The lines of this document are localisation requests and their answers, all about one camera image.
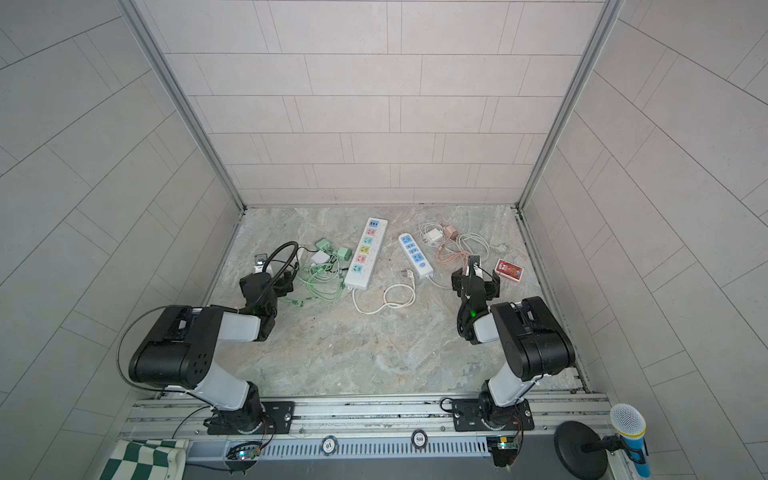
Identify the short blue power strip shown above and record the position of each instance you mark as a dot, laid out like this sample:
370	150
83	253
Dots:
415	255

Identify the red card box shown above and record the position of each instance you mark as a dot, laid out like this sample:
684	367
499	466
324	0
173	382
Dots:
508	270

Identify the pink charger plug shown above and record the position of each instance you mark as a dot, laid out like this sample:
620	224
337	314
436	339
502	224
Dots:
450	232

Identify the black round microphone stand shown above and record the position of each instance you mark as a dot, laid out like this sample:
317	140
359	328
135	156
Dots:
582	451

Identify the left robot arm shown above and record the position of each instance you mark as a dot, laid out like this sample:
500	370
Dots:
177	355

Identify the long multicolour power strip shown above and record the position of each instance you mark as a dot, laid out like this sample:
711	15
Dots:
364	258

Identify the blue toy microphone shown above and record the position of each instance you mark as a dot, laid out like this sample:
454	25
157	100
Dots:
631	426

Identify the aluminium mounting rail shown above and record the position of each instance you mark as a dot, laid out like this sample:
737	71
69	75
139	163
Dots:
366	416

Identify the green checkered cloth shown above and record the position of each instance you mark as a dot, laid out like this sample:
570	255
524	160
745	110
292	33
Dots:
147	460

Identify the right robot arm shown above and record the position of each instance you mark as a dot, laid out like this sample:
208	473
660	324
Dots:
533	342

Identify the green charger plug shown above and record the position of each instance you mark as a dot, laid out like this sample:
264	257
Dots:
324	245
344	253

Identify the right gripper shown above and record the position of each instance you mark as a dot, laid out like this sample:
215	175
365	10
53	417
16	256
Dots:
475	280

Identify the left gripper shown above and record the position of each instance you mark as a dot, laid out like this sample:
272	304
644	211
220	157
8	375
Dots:
264	279

